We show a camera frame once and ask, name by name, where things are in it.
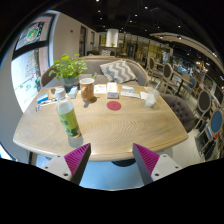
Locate brown ceramic mug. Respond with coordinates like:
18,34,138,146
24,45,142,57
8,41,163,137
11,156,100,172
79,77,96,103

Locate white and orange box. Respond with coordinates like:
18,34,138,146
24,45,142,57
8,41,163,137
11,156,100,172
106,82,120,100

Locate white pen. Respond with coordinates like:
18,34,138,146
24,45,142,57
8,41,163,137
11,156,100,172
39,99,58,107

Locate grey tufted armchair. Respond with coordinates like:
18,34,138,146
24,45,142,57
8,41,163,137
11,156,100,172
159,93,197,134

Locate white round pillar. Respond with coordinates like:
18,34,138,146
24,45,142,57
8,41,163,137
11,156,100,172
105,28,120,48

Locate group of dining chairs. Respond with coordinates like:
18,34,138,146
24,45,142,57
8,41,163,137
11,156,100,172
144,54,224,161

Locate flat round red coaster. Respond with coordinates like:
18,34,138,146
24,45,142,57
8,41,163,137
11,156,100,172
106,100,122,112

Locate blue and white card pack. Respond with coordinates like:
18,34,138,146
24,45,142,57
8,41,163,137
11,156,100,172
121,85,135,94

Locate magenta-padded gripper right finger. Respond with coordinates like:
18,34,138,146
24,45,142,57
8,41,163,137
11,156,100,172
132,143,184,185

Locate grey upholstered sofa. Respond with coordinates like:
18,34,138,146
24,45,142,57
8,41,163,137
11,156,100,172
40,55,150,88

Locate clear bottle with green label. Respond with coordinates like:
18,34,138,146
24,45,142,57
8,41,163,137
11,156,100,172
54,87,82,139

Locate white printed paper slips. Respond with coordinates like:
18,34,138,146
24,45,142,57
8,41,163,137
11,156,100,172
120,91,141,99

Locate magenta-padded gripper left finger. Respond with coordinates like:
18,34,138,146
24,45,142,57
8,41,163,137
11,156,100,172
43,143,92,185

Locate printed menu leaflet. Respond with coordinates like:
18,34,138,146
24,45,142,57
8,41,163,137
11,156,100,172
93,83,108,95

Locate green potted plant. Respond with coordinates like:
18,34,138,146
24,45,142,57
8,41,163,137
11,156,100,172
48,53,98,94

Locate small light blue box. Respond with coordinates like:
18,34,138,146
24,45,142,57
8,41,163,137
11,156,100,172
68,86,78,99

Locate clear plastic cup with straw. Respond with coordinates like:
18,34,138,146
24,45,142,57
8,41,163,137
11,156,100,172
145,81,161,109

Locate grey zigzag cushion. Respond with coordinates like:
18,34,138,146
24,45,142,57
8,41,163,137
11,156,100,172
99,59,138,85

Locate white paper napkin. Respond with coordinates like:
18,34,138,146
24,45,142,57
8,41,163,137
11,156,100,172
139,90,149,101

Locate window with posters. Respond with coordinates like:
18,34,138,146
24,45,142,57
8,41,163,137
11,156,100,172
10,13,56,113

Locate group of ceiling lights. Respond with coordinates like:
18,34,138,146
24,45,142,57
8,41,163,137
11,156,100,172
96,0,218,58

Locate wooden stand with leaf cutout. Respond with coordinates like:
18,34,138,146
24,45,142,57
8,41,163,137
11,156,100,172
46,87,64,101

